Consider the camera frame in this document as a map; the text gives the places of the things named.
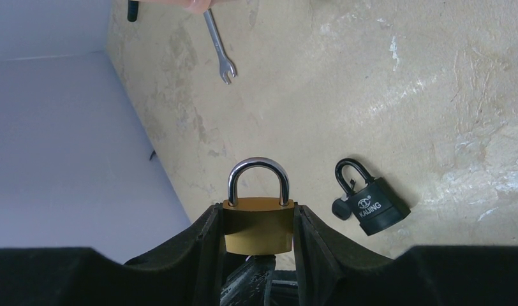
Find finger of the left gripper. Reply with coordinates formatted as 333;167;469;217
270;270;299;306
219;255;276;305

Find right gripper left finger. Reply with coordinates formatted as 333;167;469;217
125;204;224;305

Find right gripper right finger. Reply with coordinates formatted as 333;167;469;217
293;205;393;305

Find brass padlock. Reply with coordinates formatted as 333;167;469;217
222;157;295;256

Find black padlock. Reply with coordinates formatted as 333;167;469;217
335;158;411;236

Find silver open-end wrench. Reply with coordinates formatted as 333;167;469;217
203;9;237;85

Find pink plastic toolbox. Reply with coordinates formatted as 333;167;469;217
140;0;224;14

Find blue handled pliers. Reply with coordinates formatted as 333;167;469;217
127;0;140;22

